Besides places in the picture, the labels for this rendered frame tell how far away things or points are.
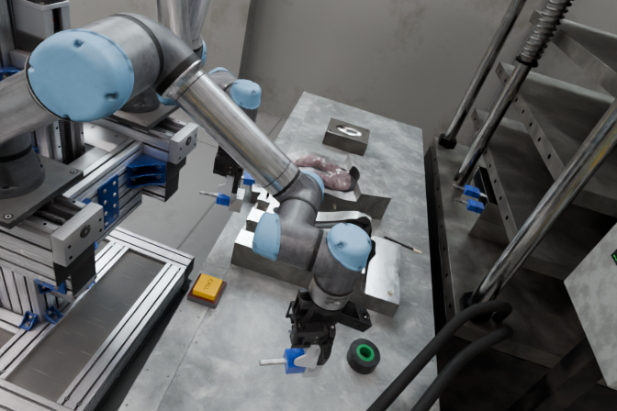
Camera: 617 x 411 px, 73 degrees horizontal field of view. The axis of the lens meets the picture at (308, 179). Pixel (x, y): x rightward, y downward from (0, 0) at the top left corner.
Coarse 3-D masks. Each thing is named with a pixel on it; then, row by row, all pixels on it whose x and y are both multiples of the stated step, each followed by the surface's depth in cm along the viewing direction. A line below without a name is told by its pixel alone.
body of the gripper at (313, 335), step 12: (300, 300) 75; (312, 300) 75; (288, 312) 83; (300, 312) 78; (312, 312) 76; (324, 312) 74; (336, 312) 74; (300, 324) 78; (312, 324) 78; (324, 324) 79; (300, 336) 77; (312, 336) 78; (324, 336) 79; (300, 348) 80
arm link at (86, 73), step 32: (64, 32) 54; (96, 32) 55; (128, 32) 59; (32, 64) 53; (64, 64) 53; (96, 64) 53; (128, 64) 57; (160, 64) 65; (0, 96) 61; (32, 96) 59; (64, 96) 55; (96, 96) 55; (128, 96) 58; (0, 128) 64; (32, 128) 66
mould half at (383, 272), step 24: (336, 216) 135; (360, 216) 134; (240, 240) 118; (384, 240) 139; (240, 264) 122; (264, 264) 120; (384, 264) 129; (360, 288) 117; (384, 288) 121; (384, 312) 121
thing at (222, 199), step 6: (204, 192) 125; (240, 192) 125; (222, 198) 123; (228, 198) 123; (240, 198) 123; (222, 204) 124; (228, 204) 124; (234, 204) 124; (240, 204) 124; (234, 210) 125; (240, 210) 125
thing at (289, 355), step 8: (288, 352) 88; (296, 352) 89; (304, 352) 89; (264, 360) 87; (272, 360) 87; (280, 360) 87; (288, 360) 87; (288, 368) 86; (296, 368) 86; (304, 368) 87; (320, 368) 88; (304, 376) 89; (312, 376) 89
